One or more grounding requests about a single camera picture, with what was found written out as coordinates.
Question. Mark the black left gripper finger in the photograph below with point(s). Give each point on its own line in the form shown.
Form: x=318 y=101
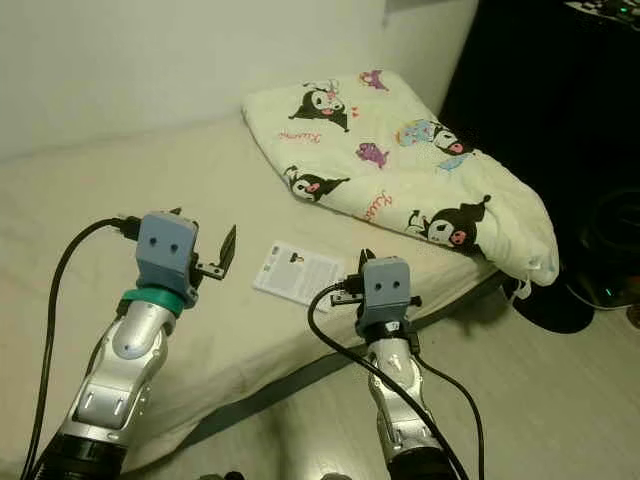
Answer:
x=226 y=247

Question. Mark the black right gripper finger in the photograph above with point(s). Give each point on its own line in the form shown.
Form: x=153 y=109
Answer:
x=365 y=263

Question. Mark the cream cartoon print quilt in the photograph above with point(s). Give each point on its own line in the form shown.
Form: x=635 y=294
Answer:
x=380 y=185

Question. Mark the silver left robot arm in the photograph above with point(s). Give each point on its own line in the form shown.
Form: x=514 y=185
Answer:
x=130 y=350

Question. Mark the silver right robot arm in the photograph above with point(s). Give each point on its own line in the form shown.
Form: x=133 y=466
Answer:
x=400 y=400

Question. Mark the black round circulator fan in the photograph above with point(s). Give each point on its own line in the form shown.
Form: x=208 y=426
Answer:
x=610 y=240

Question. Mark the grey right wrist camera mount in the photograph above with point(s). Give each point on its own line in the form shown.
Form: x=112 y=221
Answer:
x=385 y=290

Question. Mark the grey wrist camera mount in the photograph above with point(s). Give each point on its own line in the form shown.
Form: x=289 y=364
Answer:
x=385 y=290
x=168 y=255

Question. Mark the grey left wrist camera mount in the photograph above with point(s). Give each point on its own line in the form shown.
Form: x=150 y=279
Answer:
x=168 y=255

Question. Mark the teal bed frame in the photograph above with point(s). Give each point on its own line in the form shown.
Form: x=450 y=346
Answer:
x=260 y=397

